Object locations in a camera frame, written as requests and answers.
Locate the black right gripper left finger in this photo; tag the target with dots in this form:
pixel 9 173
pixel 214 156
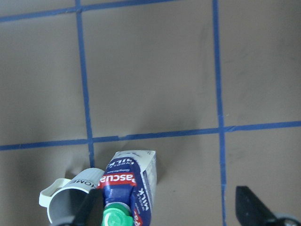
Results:
pixel 91 211

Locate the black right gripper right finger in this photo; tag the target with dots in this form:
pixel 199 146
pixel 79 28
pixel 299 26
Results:
pixel 250 210

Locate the white HOME mug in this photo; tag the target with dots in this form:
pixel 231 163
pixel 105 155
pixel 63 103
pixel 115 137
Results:
pixel 64 197

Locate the blue white milk carton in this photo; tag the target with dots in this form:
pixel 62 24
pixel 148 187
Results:
pixel 129 187

